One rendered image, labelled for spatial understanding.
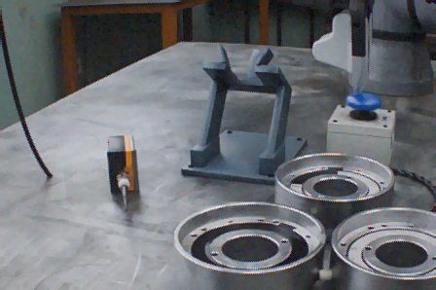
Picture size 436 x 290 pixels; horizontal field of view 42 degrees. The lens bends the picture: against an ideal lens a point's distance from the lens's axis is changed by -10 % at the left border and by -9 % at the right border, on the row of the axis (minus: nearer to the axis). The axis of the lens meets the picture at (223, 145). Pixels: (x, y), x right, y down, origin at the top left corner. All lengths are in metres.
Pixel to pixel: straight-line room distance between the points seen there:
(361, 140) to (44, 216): 0.33
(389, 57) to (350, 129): 0.32
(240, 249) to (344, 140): 0.23
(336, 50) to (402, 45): 0.32
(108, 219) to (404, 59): 0.56
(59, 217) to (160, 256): 0.12
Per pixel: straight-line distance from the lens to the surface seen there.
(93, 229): 0.53
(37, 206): 0.59
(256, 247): 0.45
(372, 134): 0.64
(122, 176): 0.56
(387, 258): 0.45
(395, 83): 0.93
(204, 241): 0.44
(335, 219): 0.48
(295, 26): 4.59
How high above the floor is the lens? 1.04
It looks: 20 degrees down
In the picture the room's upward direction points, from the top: 1 degrees counter-clockwise
